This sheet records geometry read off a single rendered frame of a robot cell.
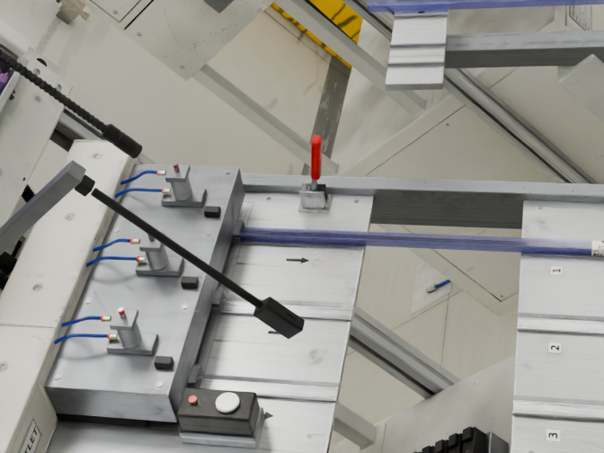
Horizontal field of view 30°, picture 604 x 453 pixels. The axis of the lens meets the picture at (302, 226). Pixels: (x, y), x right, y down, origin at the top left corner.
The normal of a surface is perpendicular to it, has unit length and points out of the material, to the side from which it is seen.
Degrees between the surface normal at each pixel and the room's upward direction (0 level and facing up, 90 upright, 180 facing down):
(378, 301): 0
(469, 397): 0
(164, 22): 90
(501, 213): 90
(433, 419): 0
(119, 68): 91
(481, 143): 90
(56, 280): 42
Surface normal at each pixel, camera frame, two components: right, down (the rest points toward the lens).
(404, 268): -0.75, -0.54
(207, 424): -0.17, 0.71
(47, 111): 0.64, -0.45
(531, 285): -0.12, -0.70
